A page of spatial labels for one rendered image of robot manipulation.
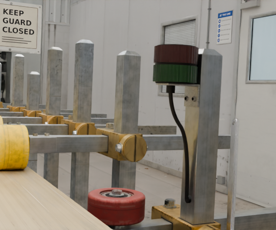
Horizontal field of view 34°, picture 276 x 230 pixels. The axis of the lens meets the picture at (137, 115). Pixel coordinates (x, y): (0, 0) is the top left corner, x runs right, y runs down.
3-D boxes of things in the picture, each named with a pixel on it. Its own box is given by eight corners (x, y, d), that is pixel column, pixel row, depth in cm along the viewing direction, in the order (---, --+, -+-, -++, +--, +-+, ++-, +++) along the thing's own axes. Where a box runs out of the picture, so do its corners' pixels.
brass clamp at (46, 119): (54, 129, 140) (54, 113, 139) (67, 133, 128) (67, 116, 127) (34, 129, 137) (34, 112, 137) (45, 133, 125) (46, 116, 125)
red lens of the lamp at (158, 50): (182, 65, 64) (183, 50, 64) (206, 64, 59) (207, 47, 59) (145, 63, 62) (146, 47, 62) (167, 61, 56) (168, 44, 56)
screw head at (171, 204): (172, 204, 72) (172, 197, 72) (179, 208, 70) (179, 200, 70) (160, 206, 71) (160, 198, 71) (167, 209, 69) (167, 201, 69)
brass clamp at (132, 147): (119, 151, 95) (120, 128, 95) (149, 161, 83) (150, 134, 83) (92, 152, 92) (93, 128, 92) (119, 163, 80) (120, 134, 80)
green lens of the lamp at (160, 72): (181, 83, 64) (182, 68, 64) (205, 83, 59) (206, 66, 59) (144, 81, 62) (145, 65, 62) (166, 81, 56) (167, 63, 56)
